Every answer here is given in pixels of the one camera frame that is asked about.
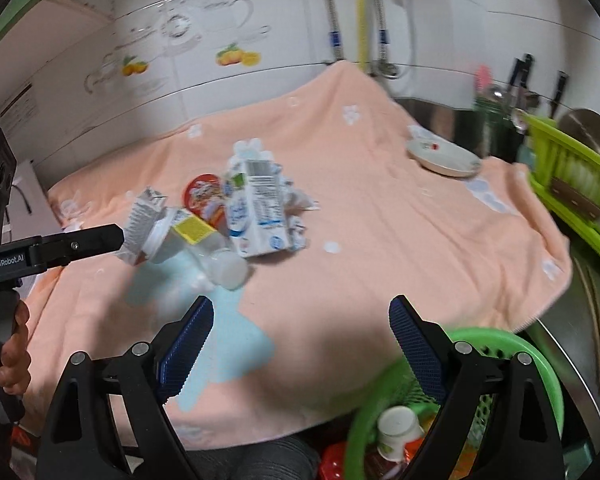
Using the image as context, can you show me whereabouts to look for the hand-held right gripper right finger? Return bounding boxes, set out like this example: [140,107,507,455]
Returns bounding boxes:
[388,295,566,480]

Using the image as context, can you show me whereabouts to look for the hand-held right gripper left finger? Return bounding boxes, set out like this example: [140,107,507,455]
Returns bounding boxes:
[39,295,216,480]

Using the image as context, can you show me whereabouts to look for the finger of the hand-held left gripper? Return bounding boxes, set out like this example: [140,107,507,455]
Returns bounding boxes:
[32,224,126,268]

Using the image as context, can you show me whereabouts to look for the white printed carton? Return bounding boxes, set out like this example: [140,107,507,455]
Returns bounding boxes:
[114,187,170,267]

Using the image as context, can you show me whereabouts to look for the green plastic basket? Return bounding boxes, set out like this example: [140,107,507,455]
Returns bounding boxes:
[342,327,566,480]

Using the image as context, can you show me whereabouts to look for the white paper cup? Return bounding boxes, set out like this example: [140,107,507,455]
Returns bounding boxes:
[377,406,426,462]

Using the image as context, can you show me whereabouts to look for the clear bottle yellow green label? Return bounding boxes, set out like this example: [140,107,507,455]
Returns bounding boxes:
[170,210,251,291]

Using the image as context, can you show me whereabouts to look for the red snack can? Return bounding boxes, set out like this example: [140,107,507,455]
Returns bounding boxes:
[182,172,231,233]

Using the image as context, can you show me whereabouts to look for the white milk carton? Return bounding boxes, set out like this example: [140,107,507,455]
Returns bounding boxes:
[223,152,293,259]

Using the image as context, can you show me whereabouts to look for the person's left hand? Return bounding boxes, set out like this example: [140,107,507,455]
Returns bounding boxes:
[0,301,30,401]

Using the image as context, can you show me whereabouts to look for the peach flower towel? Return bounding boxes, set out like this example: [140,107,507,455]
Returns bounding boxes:
[17,60,573,448]

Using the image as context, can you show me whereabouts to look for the grey checked trousers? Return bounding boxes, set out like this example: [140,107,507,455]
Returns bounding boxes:
[220,435,321,480]

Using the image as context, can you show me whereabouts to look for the red plastic stool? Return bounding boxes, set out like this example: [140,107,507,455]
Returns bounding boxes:
[317,441,353,480]

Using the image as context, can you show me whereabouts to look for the white dish red print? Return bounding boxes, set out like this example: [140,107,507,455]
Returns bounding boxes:
[406,137,482,178]

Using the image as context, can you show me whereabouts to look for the green dish rack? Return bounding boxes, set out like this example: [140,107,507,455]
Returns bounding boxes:
[522,112,600,256]

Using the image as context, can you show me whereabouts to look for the green utensil jar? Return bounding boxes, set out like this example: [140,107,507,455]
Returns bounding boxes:
[475,100,506,156]

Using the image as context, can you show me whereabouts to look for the pink brush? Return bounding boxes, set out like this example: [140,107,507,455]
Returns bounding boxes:
[474,65,493,103]

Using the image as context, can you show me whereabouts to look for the steel pot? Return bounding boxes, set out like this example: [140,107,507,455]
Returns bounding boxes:
[557,108,600,161]

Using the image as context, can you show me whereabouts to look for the black cable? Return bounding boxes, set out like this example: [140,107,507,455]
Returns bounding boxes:
[10,185,33,213]

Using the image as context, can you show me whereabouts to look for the cleaver with wooden handle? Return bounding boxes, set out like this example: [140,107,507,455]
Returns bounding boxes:
[550,176,600,246]

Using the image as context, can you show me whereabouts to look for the metal water hose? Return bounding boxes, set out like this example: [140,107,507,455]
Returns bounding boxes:
[320,0,346,63]
[372,0,401,81]

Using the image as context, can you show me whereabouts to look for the yellow gas hose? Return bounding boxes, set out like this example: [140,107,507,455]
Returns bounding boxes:
[357,0,373,68]

